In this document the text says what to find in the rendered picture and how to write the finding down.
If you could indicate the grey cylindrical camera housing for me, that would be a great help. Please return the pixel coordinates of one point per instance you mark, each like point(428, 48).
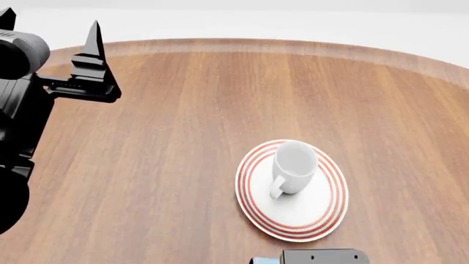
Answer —
point(20, 53)

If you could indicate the white ceramic mug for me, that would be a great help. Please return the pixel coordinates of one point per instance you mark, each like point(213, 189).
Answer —
point(295, 167)

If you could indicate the white plate with red rings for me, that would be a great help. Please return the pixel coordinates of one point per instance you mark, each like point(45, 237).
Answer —
point(297, 214)

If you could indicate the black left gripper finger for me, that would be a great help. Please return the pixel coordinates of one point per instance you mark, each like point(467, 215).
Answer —
point(8, 19)
point(93, 64)

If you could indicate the small blue box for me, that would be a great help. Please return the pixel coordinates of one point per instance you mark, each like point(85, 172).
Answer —
point(264, 261)

